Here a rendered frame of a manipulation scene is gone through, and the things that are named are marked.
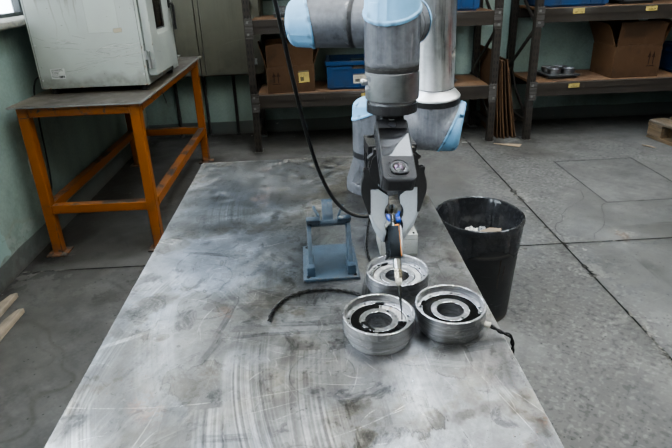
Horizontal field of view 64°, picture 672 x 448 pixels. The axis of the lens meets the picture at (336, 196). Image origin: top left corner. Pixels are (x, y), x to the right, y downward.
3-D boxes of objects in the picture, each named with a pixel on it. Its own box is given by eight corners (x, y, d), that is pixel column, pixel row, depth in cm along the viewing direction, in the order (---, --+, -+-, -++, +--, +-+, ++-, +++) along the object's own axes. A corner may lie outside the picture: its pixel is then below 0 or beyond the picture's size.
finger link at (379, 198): (380, 228, 87) (386, 174, 84) (386, 245, 82) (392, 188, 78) (361, 227, 87) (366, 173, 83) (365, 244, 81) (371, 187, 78)
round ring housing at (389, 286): (440, 296, 90) (441, 275, 88) (385, 314, 86) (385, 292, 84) (406, 268, 98) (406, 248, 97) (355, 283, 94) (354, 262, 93)
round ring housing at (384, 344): (415, 360, 75) (416, 336, 74) (340, 357, 76) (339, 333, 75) (413, 316, 85) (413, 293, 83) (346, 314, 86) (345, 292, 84)
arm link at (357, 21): (365, -7, 86) (347, -3, 77) (435, -8, 83) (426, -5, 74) (365, 44, 89) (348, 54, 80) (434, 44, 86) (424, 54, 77)
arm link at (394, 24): (427, -18, 73) (418, -16, 65) (425, 64, 77) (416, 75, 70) (370, -17, 75) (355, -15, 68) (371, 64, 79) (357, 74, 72)
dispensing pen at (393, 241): (394, 316, 77) (384, 202, 81) (390, 316, 81) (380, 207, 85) (409, 315, 77) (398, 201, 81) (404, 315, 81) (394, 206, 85)
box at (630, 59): (668, 76, 426) (679, 19, 409) (602, 79, 424) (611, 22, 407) (637, 67, 465) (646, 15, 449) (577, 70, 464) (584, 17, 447)
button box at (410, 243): (417, 255, 103) (418, 232, 101) (380, 257, 102) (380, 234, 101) (410, 236, 110) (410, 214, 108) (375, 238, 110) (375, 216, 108)
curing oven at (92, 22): (164, 90, 272) (142, -51, 248) (42, 96, 271) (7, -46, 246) (189, 70, 330) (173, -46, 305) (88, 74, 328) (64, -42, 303)
